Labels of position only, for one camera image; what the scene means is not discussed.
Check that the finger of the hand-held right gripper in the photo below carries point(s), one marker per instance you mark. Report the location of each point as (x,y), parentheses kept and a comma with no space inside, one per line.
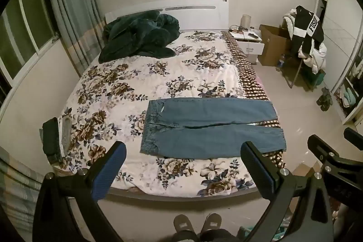
(320,148)
(354,137)

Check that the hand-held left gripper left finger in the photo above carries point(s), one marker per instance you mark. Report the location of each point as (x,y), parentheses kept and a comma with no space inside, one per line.
(113,167)

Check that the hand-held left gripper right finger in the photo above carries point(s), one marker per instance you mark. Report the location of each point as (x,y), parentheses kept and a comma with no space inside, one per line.
(255,171)

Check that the blue denim pants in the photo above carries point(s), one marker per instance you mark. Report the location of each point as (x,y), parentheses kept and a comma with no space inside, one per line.
(209,128)

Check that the dark shoes pair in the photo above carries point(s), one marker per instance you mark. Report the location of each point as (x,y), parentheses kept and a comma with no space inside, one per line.
(324,99)

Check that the folded white grey cloth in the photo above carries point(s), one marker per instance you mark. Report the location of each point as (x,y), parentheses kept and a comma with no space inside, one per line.
(65,131)

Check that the grey slipper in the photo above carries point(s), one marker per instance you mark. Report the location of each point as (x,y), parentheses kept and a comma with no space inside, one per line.
(211,222)
(183,223)

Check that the folded dark cloth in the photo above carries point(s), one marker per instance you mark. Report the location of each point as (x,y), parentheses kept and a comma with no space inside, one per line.
(51,137)

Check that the dark metal chair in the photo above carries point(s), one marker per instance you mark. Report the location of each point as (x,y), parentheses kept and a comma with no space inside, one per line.
(300,72)

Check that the person's legs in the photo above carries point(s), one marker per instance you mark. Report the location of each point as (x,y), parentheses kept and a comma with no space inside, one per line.
(204,237)

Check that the chair with clothes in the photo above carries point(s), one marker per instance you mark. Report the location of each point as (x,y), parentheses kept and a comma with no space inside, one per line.
(314,57)

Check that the floral bed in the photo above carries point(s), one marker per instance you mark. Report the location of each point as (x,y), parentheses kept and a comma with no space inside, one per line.
(158,89)

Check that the white wardrobe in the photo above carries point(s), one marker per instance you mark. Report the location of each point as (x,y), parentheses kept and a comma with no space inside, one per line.
(343,43)

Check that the plastic bottle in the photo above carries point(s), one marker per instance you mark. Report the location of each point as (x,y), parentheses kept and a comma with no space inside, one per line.
(280,62)

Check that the striped grey cloth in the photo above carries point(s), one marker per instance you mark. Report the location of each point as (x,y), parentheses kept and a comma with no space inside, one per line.
(19,191)

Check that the brown checkered bed sheet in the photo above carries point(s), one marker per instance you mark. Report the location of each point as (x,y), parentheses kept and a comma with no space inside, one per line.
(245,66)

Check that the brown cardboard box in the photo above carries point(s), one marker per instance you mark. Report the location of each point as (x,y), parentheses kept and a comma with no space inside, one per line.
(272,43)

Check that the black white striped jacket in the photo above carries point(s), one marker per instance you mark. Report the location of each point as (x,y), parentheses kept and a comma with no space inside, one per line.
(305,29)

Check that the white nightstand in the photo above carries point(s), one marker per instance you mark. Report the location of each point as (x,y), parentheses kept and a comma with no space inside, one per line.
(249,42)

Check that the dark green quilt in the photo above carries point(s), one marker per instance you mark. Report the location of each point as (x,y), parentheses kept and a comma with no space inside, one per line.
(139,38)

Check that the beige cylinder table lamp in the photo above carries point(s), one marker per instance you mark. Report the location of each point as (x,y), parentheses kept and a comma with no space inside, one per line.
(245,21)

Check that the white framed window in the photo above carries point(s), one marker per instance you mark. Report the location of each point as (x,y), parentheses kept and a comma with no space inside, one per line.
(25,29)

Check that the white bed headboard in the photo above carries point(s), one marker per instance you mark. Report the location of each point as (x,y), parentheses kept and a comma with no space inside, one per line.
(175,11)

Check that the grey green curtain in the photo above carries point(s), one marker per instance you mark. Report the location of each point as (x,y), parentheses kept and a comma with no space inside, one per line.
(71,3)

